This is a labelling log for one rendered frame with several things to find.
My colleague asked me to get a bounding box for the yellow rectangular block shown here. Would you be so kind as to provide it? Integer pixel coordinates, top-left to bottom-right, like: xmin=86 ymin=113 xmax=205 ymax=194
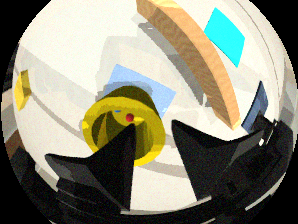
xmin=13 ymin=69 xmax=32 ymax=112

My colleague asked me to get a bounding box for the yellow cup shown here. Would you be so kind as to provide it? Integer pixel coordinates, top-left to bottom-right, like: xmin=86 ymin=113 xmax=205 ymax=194
xmin=82 ymin=85 xmax=166 ymax=167

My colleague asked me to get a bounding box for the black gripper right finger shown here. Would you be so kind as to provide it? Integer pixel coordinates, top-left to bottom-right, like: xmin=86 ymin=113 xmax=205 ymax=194
xmin=170 ymin=119 xmax=263 ymax=201

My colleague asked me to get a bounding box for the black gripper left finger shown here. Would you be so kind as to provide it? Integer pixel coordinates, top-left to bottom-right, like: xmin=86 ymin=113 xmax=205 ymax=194
xmin=44 ymin=123 xmax=137 ymax=212

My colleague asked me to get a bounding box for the tan wooden bar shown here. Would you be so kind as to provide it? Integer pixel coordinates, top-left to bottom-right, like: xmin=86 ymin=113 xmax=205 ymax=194
xmin=136 ymin=0 xmax=241 ymax=131

